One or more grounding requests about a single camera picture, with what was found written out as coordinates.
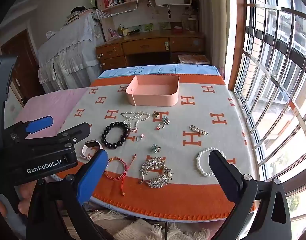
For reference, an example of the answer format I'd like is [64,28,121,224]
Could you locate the printed flat box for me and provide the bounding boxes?
[177,54,210,65]

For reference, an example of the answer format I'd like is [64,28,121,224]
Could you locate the cream fringed rug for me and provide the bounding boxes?
[88,210,218,240]

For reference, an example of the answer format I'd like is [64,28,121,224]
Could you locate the wooden desk with drawers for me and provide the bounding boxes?
[96,30,206,72]

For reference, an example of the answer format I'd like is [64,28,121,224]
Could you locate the wooden window frame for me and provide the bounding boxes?
[228,0,247,90]

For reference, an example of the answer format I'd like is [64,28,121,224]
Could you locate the white wire rack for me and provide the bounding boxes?
[147,0,193,7]
[100,0,139,19]

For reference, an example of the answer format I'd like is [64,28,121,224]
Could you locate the metal window grille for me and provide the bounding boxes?
[243,0,306,230]

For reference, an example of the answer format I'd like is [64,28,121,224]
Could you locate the white pearl bracelet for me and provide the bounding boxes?
[196,147,227,177]

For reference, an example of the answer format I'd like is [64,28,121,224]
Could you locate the white smartwatch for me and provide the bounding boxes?
[81,139,103,160]

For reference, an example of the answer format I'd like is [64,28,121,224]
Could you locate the brown wooden door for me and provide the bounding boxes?
[0,29,39,105]

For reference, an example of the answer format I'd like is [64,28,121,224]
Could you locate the white pearl necklace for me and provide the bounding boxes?
[121,111,150,132]

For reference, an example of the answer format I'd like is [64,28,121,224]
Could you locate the blue patterned sheet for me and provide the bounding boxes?
[98,64,221,78]

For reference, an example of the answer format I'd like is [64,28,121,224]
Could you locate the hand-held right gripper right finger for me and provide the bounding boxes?
[208,149,292,240]

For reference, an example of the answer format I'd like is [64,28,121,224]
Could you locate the gold pearl pin brooch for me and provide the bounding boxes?
[189,125,209,136]

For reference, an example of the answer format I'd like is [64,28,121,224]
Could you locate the pink bed sheet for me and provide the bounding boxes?
[14,88,93,133]

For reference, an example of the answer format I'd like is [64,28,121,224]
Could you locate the person's left hand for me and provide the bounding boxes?
[17,179,38,215]

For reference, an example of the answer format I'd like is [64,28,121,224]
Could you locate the pink plastic box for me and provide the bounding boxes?
[125,74,180,106]

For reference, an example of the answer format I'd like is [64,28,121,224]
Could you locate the white lace cloth cover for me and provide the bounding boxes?
[38,12,104,93]

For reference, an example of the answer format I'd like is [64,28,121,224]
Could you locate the red string bracelet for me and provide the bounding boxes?
[104,154,137,197]

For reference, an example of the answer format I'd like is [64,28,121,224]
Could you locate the orange grey printed blanket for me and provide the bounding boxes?
[54,74,257,222]

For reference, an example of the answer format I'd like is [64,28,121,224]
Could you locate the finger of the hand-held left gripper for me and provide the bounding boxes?
[25,122,91,153]
[3,116,54,144]

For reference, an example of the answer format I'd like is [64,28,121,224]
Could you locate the black bead bracelet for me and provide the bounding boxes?
[101,121,130,148]

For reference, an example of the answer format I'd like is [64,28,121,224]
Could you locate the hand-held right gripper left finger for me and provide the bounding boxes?
[26,149,111,240]

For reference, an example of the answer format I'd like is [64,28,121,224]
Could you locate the large silver rhinestone brooch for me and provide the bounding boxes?
[139,157,173,188]

